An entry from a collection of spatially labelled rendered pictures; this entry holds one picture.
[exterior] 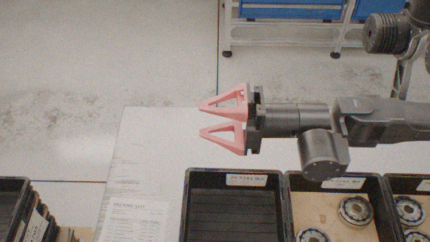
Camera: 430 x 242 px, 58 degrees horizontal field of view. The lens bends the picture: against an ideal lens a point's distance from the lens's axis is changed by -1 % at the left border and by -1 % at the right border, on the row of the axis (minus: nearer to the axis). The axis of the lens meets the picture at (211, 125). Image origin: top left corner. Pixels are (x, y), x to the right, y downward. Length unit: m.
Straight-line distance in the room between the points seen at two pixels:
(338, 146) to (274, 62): 2.43
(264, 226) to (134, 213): 0.46
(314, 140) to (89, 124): 2.19
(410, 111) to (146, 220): 0.97
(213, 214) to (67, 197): 1.28
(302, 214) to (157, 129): 0.69
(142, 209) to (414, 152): 1.06
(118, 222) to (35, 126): 1.50
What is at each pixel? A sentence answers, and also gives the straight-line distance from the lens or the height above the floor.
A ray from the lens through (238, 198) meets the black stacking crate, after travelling 1.27.
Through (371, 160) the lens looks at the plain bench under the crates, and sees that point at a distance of 1.62.
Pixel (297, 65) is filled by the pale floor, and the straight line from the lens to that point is 3.02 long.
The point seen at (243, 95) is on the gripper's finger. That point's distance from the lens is 0.60.
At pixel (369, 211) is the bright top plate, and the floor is 0.86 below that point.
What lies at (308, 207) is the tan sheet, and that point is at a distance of 1.29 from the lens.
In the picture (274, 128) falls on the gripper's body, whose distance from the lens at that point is 0.61.
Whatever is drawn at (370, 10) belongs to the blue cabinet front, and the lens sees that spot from 3.01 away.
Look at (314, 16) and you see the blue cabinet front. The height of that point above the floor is 0.34.
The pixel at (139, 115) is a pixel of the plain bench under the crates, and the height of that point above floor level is 0.70.
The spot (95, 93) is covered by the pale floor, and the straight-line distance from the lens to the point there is 2.85.
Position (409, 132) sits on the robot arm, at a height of 1.46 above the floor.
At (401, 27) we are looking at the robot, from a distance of 1.86.
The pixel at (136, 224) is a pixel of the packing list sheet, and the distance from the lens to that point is 1.39.
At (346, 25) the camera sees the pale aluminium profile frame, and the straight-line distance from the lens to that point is 3.01.
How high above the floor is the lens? 1.93
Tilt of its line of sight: 50 degrees down
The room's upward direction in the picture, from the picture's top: straight up
